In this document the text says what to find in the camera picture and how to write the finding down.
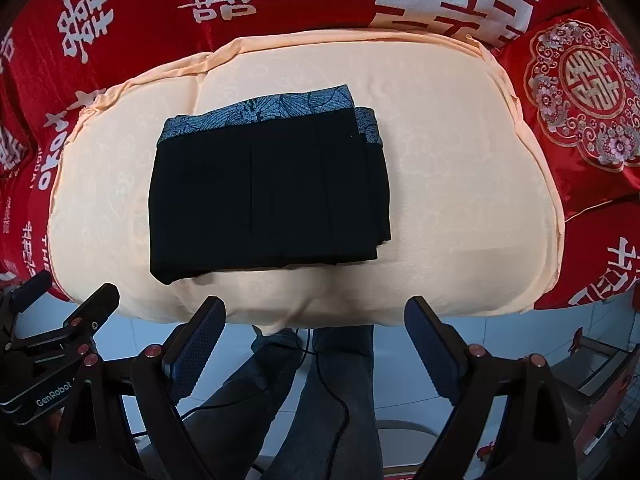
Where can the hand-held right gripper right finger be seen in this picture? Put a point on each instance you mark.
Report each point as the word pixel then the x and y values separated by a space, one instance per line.
pixel 430 345

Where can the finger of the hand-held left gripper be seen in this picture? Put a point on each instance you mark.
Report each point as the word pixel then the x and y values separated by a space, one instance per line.
pixel 32 290
pixel 100 302

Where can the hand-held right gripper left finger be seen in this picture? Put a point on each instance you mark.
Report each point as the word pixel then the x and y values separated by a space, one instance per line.
pixel 200 345

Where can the black pants with patterned waistband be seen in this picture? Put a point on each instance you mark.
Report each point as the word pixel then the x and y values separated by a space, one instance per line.
pixel 260 200

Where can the person's left leg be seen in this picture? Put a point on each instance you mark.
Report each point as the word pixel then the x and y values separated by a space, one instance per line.
pixel 240 400

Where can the person's leg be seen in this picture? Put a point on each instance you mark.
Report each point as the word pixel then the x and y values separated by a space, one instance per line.
pixel 240 400
pixel 325 360

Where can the grey round stool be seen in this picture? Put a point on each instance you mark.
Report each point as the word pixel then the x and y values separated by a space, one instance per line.
pixel 400 440

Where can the person's right leg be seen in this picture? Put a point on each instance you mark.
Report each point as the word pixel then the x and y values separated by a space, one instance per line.
pixel 325 360

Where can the person's legs in jeans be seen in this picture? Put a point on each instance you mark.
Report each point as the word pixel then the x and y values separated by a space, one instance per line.
pixel 345 412

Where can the peach orange cloth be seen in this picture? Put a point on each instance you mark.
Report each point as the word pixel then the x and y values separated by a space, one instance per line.
pixel 450 200

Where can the red carton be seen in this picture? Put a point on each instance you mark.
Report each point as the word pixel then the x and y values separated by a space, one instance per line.
pixel 607 415

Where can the red embroidered pillow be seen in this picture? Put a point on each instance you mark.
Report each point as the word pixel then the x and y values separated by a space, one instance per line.
pixel 585 110

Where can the wooden furniture frame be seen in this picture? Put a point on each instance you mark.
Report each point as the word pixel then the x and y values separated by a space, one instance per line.
pixel 595 355

